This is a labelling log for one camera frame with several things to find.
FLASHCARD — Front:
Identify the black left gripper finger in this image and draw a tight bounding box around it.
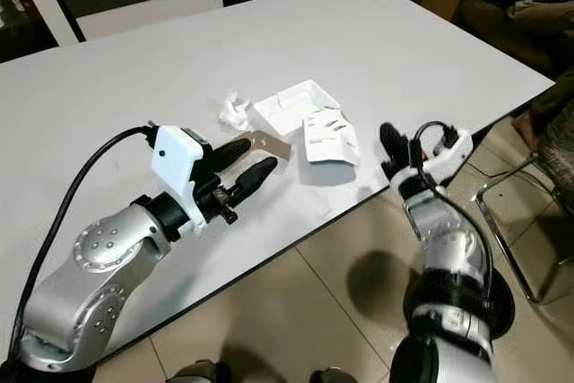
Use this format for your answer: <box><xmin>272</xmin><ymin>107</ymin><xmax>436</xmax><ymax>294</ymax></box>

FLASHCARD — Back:
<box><xmin>208</xmin><ymin>139</ymin><xmax>252</xmax><ymax>173</ymax></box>
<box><xmin>231</xmin><ymin>157</ymin><xmax>279</xmax><ymax>205</ymax></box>

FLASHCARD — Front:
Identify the black rubbish bin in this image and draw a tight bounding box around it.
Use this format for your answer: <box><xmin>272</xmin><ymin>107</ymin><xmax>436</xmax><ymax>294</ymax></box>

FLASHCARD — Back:
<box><xmin>490</xmin><ymin>266</ymin><xmax>517</xmax><ymax>341</ymax></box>

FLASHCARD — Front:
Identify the brown cardboard piece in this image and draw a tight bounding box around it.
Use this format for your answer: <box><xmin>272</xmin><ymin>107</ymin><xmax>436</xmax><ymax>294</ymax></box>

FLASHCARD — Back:
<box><xmin>247</xmin><ymin>130</ymin><xmax>293</xmax><ymax>161</ymax></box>

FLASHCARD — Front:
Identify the crumpled white tissue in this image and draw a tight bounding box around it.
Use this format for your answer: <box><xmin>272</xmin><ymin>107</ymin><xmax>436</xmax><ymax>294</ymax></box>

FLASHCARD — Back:
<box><xmin>219</xmin><ymin>90</ymin><xmax>253</xmax><ymax>132</ymax></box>

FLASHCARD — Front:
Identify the white moulded packaging insert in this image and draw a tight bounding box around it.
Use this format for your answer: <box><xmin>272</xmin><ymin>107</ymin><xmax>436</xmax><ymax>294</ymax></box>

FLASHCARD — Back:
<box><xmin>302</xmin><ymin>107</ymin><xmax>362</xmax><ymax>165</ymax></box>

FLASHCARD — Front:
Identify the white square box tray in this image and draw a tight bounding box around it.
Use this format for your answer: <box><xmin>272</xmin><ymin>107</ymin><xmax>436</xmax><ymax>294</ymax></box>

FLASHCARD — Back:
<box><xmin>252</xmin><ymin>79</ymin><xmax>343</xmax><ymax>138</ymax></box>

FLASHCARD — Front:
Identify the dark robot left foot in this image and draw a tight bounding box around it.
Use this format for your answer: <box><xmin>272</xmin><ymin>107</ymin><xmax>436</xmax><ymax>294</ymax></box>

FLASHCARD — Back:
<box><xmin>166</xmin><ymin>361</ymin><xmax>230</xmax><ymax>383</ymax></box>

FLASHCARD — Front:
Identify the dark robot foot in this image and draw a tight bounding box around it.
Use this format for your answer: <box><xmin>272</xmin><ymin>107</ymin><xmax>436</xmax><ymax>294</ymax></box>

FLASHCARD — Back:
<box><xmin>166</xmin><ymin>361</ymin><xmax>230</xmax><ymax>383</ymax></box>
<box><xmin>309</xmin><ymin>367</ymin><xmax>361</xmax><ymax>383</ymax></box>

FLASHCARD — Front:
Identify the dark robot right foot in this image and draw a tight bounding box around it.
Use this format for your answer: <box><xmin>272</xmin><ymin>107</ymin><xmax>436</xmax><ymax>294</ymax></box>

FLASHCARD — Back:
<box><xmin>309</xmin><ymin>367</ymin><xmax>361</xmax><ymax>383</ymax></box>

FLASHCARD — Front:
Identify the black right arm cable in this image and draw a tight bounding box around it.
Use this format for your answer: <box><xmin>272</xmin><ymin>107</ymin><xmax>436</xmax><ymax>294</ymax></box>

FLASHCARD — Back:
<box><xmin>411</xmin><ymin>120</ymin><xmax>499</xmax><ymax>267</ymax></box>

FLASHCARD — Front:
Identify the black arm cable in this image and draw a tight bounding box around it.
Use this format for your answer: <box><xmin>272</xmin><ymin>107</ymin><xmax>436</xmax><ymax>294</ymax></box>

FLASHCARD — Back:
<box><xmin>411</xmin><ymin>120</ymin><xmax>499</xmax><ymax>267</ymax></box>
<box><xmin>7</xmin><ymin>125</ymin><xmax>155</xmax><ymax>361</ymax></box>

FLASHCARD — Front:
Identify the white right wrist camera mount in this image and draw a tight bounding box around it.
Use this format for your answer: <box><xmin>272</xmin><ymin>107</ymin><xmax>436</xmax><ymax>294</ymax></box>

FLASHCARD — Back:
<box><xmin>390</xmin><ymin>126</ymin><xmax>474</xmax><ymax>197</ymax></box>

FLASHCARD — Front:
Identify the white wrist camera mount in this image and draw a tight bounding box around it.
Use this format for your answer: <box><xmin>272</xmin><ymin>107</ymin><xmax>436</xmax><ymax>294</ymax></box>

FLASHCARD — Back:
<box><xmin>152</xmin><ymin>125</ymin><xmax>216</xmax><ymax>224</ymax></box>
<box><xmin>390</xmin><ymin>126</ymin><xmax>474</xmax><ymax>197</ymax></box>

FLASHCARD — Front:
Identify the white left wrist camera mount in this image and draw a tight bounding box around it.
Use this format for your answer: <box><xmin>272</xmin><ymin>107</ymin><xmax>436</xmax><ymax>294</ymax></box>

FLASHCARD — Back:
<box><xmin>152</xmin><ymin>125</ymin><xmax>216</xmax><ymax>224</ymax></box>

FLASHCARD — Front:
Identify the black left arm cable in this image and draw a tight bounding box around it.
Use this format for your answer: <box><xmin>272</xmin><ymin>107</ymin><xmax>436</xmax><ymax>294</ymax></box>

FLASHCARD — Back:
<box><xmin>7</xmin><ymin>125</ymin><xmax>155</xmax><ymax>361</ymax></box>

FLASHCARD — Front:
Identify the metal frame chair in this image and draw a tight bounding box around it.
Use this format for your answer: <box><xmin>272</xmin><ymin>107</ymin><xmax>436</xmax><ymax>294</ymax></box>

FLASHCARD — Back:
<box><xmin>471</xmin><ymin>121</ymin><xmax>574</xmax><ymax>305</ymax></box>

